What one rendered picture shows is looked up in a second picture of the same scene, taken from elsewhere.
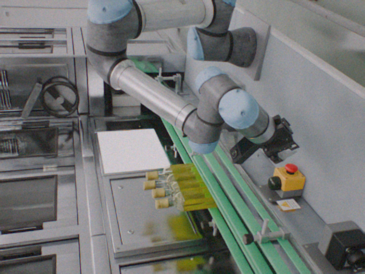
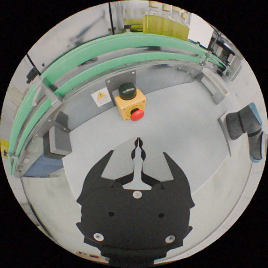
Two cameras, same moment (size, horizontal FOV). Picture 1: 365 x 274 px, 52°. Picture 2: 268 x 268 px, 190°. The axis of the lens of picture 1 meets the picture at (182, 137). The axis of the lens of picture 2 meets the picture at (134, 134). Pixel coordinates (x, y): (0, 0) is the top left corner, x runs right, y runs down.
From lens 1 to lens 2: 1.01 m
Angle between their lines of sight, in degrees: 61
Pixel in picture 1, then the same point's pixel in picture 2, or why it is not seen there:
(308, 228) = (71, 115)
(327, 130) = not seen: hidden behind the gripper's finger
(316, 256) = (45, 127)
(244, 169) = (164, 65)
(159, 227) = (139, 8)
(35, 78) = not seen: outside the picture
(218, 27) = (255, 140)
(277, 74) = (214, 143)
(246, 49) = (234, 132)
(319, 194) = (103, 128)
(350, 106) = not seen: hidden behind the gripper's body
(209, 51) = (252, 118)
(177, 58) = (227, 79)
